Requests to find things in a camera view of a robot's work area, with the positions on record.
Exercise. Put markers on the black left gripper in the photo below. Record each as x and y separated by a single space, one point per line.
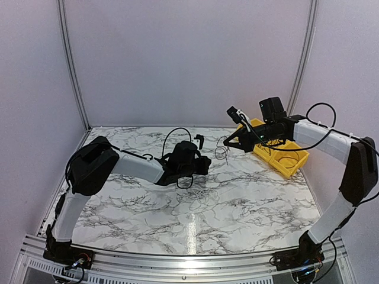
205 164

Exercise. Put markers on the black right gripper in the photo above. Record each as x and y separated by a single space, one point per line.
245 143

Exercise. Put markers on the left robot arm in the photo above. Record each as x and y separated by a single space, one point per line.
89 168

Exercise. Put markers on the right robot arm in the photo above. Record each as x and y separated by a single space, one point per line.
359 156

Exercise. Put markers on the yellow three-compartment bin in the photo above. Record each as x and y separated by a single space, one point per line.
286 162

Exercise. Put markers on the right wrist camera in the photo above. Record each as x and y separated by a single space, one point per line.
239 117

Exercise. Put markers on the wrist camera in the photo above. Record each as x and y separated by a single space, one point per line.
239 117
199 141

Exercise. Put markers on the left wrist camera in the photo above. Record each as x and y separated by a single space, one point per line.
199 141

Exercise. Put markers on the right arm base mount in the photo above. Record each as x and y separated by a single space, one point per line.
305 261

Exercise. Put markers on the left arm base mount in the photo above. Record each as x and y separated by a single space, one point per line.
71 257

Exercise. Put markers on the aluminium front rail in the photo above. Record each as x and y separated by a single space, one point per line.
121 267

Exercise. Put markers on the left aluminium corner post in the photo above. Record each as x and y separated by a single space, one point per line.
64 29

